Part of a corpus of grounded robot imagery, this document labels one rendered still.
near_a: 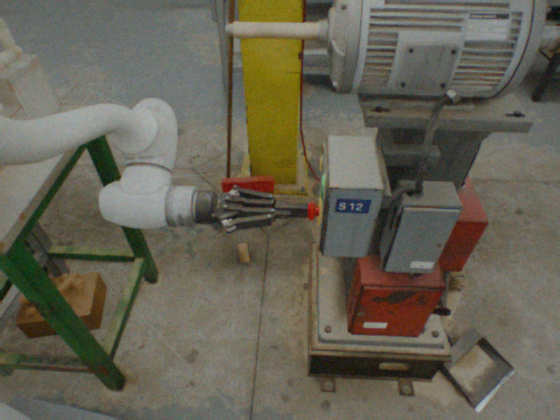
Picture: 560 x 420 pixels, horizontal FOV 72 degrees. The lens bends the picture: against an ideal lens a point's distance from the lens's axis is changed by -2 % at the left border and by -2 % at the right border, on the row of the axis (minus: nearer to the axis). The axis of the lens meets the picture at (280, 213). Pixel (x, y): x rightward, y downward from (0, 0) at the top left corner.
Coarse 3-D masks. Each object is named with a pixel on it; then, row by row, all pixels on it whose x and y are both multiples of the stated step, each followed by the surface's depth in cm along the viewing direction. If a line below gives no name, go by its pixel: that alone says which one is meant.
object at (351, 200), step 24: (336, 144) 76; (360, 144) 76; (336, 168) 71; (360, 168) 71; (336, 192) 68; (360, 192) 68; (408, 192) 93; (336, 216) 73; (360, 216) 72; (336, 240) 78; (360, 240) 77
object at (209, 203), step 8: (200, 192) 82; (208, 192) 82; (216, 192) 85; (200, 200) 81; (208, 200) 81; (216, 200) 84; (224, 200) 84; (200, 208) 81; (208, 208) 81; (216, 208) 83; (200, 216) 81; (208, 216) 81; (216, 216) 81; (224, 216) 81; (232, 216) 82
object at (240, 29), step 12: (240, 24) 81; (252, 24) 81; (264, 24) 81; (276, 24) 81; (288, 24) 81; (300, 24) 81; (312, 24) 81; (240, 36) 83; (252, 36) 82; (264, 36) 82; (276, 36) 82; (288, 36) 82; (300, 36) 82; (312, 36) 82
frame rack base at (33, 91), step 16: (32, 64) 107; (0, 80) 99; (16, 80) 102; (32, 80) 108; (48, 80) 114; (0, 96) 103; (16, 96) 103; (32, 96) 108; (48, 96) 115; (32, 112) 109; (48, 112) 115
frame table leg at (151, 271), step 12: (96, 144) 125; (108, 144) 131; (96, 156) 129; (108, 156) 131; (96, 168) 133; (108, 168) 133; (108, 180) 137; (120, 180) 141; (132, 228) 155; (132, 240) 161; (144, 240) 167; (132, 252) 167; (144, 252) 167; (144, 276) 180; (156, 276) 183
